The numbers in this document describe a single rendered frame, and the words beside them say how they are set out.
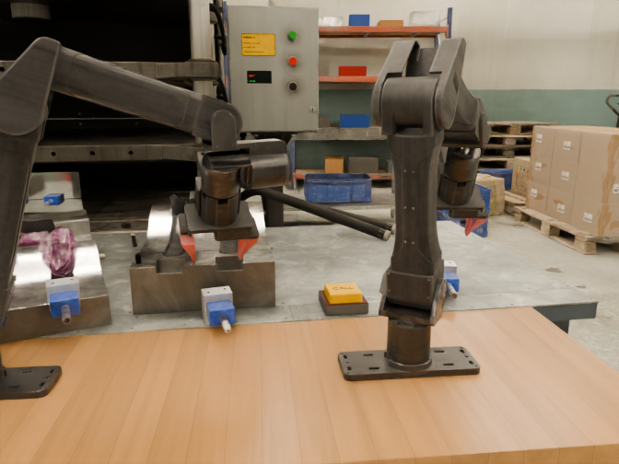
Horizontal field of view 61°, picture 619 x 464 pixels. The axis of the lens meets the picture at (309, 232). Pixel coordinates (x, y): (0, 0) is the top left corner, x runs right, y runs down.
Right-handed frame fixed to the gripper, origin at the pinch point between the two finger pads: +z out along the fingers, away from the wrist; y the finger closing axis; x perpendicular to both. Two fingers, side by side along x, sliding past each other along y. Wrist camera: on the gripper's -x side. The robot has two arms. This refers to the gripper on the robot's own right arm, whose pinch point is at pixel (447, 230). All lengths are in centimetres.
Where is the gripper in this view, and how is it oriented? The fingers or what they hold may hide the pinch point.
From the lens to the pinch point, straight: 108.0
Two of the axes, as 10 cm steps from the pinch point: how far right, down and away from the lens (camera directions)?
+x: -0.4, 6.9, -7.2
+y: -10.0, -0.1, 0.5
